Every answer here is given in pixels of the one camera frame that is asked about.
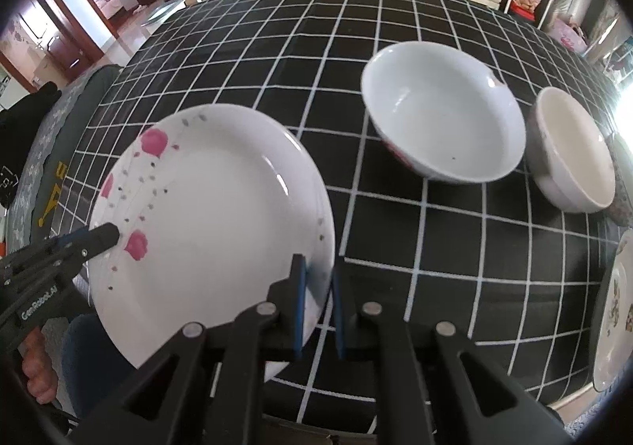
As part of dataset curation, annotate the brown wooden door frame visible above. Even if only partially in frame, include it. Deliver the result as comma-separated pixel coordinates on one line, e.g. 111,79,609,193
0,0,122,92

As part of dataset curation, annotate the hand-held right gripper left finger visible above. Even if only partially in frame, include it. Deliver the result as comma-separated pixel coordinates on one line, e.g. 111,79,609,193
69,254,305,445

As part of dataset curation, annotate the dark cloth with yellow print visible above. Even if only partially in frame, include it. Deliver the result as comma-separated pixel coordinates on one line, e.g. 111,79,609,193
36,69,122,230

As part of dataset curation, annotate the leaning glass pane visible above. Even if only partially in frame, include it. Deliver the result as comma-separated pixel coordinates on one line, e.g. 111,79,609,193
140,0,188,27

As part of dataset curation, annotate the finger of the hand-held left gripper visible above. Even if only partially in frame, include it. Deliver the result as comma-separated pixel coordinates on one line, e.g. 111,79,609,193
49,222,122,272

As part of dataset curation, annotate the large white bowl red pattern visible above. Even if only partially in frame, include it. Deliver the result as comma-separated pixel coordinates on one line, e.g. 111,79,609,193
361,40,526,184

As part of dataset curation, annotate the black cushion with cat face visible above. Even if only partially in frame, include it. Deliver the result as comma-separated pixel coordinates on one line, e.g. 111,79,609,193
0,83,63,209

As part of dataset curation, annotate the black white checked tablecloth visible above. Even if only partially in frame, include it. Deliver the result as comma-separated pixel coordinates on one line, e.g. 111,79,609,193
37,0,633,426

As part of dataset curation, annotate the person's left hand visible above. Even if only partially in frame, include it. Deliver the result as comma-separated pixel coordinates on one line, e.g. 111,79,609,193
20,329,58,403

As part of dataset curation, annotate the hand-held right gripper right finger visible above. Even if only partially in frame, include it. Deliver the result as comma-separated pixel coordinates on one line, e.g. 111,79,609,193
332,271,569,445

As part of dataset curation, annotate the person's leg in blue jeans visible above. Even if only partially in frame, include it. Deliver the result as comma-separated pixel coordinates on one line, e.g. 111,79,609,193
62,314,144,421

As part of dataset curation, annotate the white plate with pink flowers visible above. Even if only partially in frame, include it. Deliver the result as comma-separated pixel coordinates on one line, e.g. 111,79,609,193
86,103,336,384

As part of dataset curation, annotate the small cream bowl grey outside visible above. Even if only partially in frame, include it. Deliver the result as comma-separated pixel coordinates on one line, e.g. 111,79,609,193
525,87,616,214

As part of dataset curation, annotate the pink printed bag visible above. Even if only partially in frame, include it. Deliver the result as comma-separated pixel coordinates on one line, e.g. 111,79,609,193
549,17,589,55

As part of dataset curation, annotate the white plate with floral print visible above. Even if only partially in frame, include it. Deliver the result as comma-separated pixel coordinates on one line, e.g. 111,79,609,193
592,230,633,394

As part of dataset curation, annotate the grey floral chair cushion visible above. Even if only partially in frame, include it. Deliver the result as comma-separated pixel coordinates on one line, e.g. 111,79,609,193
9,64,122,255

